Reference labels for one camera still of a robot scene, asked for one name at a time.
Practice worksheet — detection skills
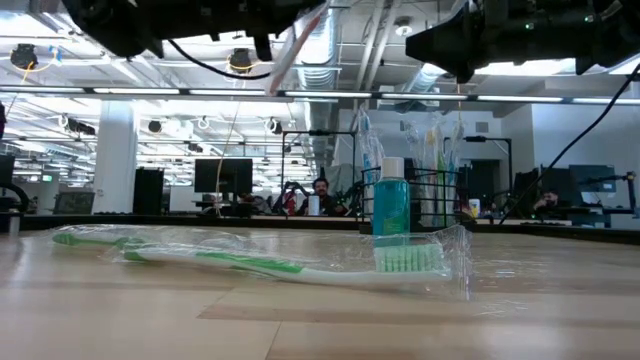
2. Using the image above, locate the black computer monitor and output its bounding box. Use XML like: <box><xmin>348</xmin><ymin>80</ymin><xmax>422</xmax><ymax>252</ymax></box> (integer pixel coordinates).
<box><xmin>193</xmin><ymin>158</ymin><xmax>254</xmax><ymax>195</ymax></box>
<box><xmin>569</xmin><ymin>164</ymin><xmax>617</xmax><ymax>194</ymax></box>

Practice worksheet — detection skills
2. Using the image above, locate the orange toothbrush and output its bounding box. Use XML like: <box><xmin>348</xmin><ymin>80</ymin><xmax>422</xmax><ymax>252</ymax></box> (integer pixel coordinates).
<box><xmin>264</xmin><ymin>0</ymin><xmax>332</xmax><ymax>97</ymax></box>

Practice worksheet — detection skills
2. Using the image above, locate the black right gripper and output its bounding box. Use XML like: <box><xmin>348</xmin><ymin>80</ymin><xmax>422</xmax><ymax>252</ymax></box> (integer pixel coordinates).
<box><xmin>405</xmin><ymin>0</ymin><xmax>566</xmax><ymax>84</ymax></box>

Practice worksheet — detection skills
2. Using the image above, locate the silver corrugated ceiling duct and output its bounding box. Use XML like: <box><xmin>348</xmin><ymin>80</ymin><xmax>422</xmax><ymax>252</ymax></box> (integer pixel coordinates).
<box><xmin>285</xmin><ymin>0</ymin><xmax>351</xmax><ymax>166</ymax></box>

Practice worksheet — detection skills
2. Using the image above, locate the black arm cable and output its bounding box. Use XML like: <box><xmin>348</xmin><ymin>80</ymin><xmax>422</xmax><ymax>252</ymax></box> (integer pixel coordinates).
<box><xmin>498</xmin><ymin>63</ymin><xmax>640</xmax><ymax>225</ymax></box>
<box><xmin>165</xmin><ymin>38</ymin><xmax>274</xmax><ymax>81</ymax></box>

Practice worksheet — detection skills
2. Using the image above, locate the small dark monitor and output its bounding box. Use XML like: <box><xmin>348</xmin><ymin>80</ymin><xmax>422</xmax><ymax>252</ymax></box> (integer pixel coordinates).
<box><xmin>53</xmin><ymin>191</ymin><xmax>95</xmax><ymax>215</ymax></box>

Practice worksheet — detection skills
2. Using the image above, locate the teal mouthwash bottle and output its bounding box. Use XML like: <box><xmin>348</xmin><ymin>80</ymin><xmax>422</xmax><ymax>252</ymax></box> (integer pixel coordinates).
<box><xmin>372</xmin><ymin>156</ymin><xmax>412</xmax><ymax>247</ymax></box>

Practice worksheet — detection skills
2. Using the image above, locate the black ceiling camera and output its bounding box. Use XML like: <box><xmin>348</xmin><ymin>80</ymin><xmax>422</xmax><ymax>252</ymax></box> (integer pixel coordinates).
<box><xmin>9</xmin><ymin>43</ymin><xmax>39</xmax><ymax>70</ymax></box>
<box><xmin>229</xmin><ymin>47</ymin><xmax>254</xmax><ymax>74</ymax></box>

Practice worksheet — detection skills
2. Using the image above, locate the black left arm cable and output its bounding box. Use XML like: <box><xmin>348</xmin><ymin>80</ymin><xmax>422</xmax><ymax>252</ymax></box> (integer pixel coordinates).
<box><xmin>165</xmin><ymin>38</ymin><xmax>274</xmax><ymax>81</ymax></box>

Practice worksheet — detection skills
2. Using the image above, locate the black tower cabinet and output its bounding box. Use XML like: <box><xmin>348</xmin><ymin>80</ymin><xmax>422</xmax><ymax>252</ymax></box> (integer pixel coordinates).
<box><xmin>132</xmin><ymin>167</ymin><xmax>165</xmax><ymax>215</ymax></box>

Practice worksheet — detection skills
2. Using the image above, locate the white column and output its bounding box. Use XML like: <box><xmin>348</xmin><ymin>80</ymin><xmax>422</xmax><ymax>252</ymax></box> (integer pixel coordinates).
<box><xmin>92</xmin><ymin>99</ymin><xmax>139</xmax><ymax>215</ymax></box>

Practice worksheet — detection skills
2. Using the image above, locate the green toothbrush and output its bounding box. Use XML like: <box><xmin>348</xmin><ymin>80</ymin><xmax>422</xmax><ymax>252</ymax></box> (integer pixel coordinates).
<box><xmin>99</xmin><ymin>224</ymin><xmax>474</xmax><ymax>302</ymax></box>
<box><xmin>51</xmin><ymin>224</ymin><xmax>151</xmax><ymax>250</ymax></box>
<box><xmin>436</xmin><ymin>139</ymin><xmax>449</xmax><ymax>227</ymax></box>

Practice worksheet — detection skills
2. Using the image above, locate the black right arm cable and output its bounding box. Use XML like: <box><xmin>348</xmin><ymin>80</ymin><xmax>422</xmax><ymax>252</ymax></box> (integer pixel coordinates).
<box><xmin>498</xmin><ymin>63</ymin><xmax>640</xmax><ymax>225</ymax></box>

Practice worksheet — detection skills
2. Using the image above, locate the blue box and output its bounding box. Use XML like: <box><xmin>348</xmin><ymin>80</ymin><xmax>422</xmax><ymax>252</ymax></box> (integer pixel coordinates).
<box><xmin>569</xmin><ymin>212</ymin><xmax>611</xmax><ymax>227</ymax></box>

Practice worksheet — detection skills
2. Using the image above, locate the black wire basket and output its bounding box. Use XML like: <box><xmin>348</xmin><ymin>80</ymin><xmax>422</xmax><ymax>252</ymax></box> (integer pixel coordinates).
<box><xmin>358</xmin><ymin>166</ymin><xmax>465</xmax><ymax>235</ymax></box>

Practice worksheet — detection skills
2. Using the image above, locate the long ceiling light strip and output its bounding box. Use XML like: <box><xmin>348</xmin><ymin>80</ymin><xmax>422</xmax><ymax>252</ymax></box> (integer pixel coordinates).
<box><xmin>0</xmin><ymin>84</ymin><xmax>640</xmax><ymax>106</ymax></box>

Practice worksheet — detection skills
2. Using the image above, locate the person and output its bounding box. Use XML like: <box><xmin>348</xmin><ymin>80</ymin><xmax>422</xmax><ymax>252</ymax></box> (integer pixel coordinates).
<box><xmin>532</xmin><ymin>189</ymin><xmax>566</xmax><ymax>219</ymax></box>
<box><xmin>299</xmin><ymin>177</ymin><xmax>346</xmax><ymax>217</ymax></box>

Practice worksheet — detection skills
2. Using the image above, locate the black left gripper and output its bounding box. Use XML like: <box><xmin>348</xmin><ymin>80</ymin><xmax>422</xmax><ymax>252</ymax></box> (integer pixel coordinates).
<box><xmin>164</xmin><ymin>0</ymin><xmax>329</xmax><ymax>62</ymax></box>

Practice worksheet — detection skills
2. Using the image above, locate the silver spiral ceiling duct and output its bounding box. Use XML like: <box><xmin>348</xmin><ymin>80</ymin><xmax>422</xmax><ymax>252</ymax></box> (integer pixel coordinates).
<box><xmin>394</xmin><ymin>62</ymin><xmax>454</xmax><ymax>99</ymax></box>

